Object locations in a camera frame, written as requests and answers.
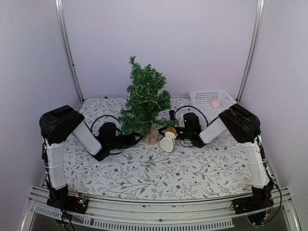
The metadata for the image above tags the white plastic basket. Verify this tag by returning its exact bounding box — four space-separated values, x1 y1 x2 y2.
189 90 237 122

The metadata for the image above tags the right aluminium frame post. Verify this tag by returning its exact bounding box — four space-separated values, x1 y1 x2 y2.
236 0 265 103

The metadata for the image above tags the orange brown ornament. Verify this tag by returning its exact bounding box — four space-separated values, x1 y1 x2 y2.
165 127 178 137

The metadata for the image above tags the clear led light string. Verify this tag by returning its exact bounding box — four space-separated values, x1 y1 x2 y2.
125 74 169 114

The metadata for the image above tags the aluminium frame post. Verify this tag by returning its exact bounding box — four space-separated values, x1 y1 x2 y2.
236 0 265 103
54 0 84 103

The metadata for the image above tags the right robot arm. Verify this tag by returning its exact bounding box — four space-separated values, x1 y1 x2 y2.
175 103 274 214

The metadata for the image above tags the small green christmas tree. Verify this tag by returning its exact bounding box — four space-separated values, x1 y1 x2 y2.
119 56 177 138

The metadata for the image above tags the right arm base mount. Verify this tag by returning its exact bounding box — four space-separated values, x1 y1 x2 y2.
229 195 274 226

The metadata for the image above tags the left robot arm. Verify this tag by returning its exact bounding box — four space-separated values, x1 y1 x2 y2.
39 105 147 209

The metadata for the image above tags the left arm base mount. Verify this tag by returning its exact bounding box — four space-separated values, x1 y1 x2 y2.
47 193 89 214

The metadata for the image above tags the left aluminium frame post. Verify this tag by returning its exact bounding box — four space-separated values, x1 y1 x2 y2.
54 0 84 103

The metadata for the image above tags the front aluminium rail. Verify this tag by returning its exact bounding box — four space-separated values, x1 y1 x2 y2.
21 186 303 231

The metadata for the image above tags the pink pompom ornament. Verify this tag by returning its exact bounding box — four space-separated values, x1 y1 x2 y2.
210 100 220 109

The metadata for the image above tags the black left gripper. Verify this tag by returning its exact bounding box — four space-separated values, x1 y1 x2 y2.
108 131 145 151

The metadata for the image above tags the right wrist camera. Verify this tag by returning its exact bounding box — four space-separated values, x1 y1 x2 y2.
169 110 176 121

